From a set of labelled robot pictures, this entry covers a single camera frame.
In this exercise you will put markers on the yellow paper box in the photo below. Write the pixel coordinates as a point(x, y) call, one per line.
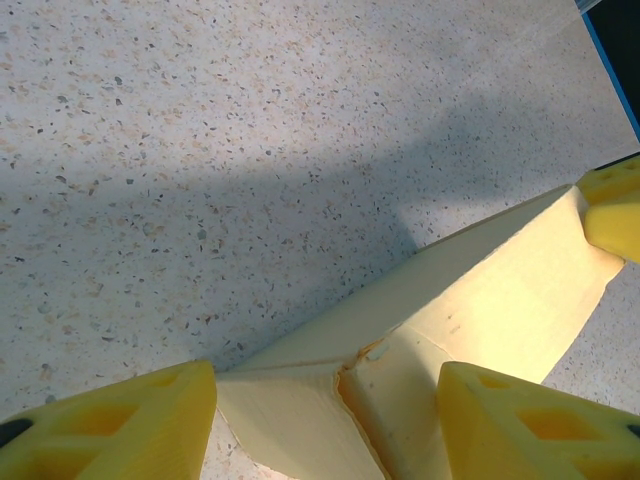
point(500, 300)

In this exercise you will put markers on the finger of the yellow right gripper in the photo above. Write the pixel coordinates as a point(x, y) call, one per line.
point(615, 225)

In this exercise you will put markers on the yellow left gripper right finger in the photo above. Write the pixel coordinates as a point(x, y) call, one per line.
point(525, 435)

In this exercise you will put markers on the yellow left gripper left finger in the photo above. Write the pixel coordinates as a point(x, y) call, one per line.
point(100, 435)

